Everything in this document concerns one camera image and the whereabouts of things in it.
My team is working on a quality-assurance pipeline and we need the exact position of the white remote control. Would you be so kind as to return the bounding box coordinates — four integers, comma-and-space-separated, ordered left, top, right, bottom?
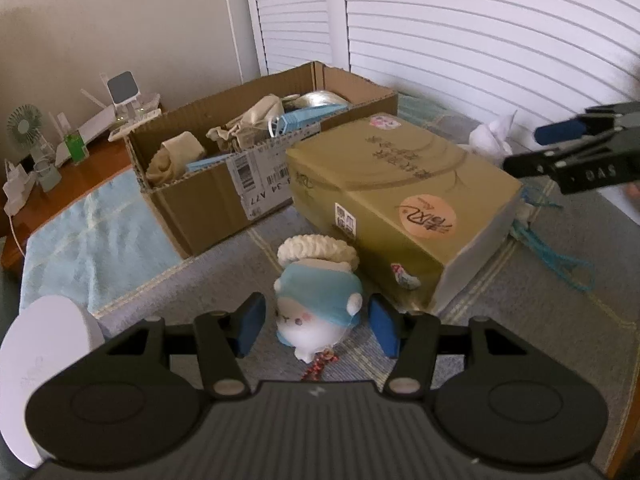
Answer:
107, 119, 162, 142

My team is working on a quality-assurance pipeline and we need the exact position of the cream cloth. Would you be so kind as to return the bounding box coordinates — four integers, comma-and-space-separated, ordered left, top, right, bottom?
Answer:
207, 94, 286, 153

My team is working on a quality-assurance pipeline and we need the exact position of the narrow white louvered door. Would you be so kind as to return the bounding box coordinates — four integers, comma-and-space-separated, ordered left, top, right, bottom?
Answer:
242, 0, 351, 83

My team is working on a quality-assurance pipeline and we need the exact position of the blue string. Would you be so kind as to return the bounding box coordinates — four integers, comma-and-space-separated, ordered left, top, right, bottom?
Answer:
510, 180, 593, 291

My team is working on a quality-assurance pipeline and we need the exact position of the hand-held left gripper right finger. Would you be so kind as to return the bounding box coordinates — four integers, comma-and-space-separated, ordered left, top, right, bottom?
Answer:
369, 294, 601, 401

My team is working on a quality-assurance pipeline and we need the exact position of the blue and white plush toy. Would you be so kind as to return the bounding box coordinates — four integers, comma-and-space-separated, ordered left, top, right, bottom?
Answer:
273, 260, 364, 383

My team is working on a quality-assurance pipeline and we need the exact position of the cream drawstring pouch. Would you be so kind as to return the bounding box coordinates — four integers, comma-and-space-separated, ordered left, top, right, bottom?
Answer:
147, 131, 206, 186

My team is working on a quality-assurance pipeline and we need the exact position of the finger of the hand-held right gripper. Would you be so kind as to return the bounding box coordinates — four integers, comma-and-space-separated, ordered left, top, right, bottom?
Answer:
534, 101, 640, 145
502, 130, 621, 178

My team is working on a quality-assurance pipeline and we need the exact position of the green bottle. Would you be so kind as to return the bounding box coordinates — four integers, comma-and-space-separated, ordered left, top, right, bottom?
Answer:
55, 112, 88, 166

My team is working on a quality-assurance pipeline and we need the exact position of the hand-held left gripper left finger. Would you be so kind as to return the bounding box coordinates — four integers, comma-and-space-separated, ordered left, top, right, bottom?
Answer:
37, 294, 266, 402

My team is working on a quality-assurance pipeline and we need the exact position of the brown cardboard box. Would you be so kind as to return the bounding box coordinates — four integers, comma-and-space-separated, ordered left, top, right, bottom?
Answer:
125, 61, 399, 257

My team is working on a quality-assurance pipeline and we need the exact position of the wide white louvered door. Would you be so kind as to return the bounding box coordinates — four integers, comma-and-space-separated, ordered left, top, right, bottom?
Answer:
342, 0, 640, 201

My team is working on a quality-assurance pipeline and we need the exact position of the white router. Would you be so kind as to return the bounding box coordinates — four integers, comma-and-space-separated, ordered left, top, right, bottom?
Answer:
52, 74, 163, 166

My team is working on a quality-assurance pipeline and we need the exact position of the puffy blue face mask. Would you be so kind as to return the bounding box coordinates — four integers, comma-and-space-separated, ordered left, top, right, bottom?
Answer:
267, 105, 351, 138

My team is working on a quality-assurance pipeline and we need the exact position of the olive tissue paper pack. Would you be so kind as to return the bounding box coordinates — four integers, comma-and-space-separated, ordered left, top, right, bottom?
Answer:
285, 112, 523, 313

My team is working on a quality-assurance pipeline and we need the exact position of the white stand with screen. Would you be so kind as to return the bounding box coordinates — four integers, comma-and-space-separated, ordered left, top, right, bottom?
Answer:
106, 72, 138, 117

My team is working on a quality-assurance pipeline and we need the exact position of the clear jar with white lid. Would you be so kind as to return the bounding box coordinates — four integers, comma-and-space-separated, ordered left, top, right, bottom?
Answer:
0, 295, 106, 468

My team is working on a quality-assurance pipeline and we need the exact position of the small green desk fan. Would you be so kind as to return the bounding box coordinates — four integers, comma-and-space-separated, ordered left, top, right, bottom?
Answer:
6, 104, 57, 192

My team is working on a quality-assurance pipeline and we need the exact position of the white power strip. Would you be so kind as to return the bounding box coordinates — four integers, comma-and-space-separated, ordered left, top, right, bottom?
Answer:
2, 160, 38, 261

